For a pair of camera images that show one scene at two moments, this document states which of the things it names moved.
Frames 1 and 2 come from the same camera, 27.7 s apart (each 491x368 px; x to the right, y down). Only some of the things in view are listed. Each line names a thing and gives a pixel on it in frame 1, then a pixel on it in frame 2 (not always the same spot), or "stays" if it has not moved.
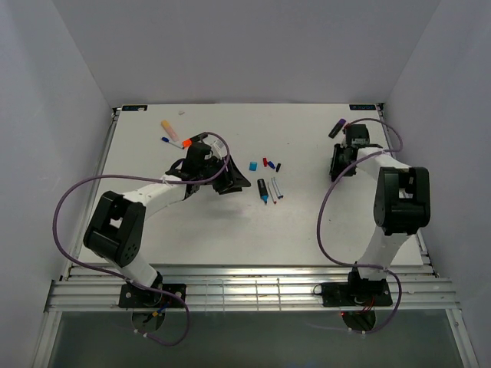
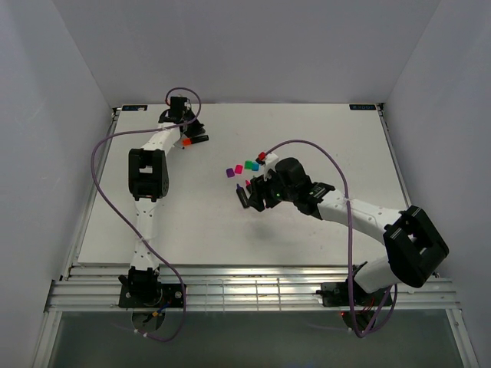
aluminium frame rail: (245, 287) stays
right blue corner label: (362, 107) stays
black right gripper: (336, 167) to (260, 189)
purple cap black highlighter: (338, 126) to (242, 196)
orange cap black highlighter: (188, 142) stays
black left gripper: (232, 180) to (197, 129)
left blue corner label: (134, 107) stays
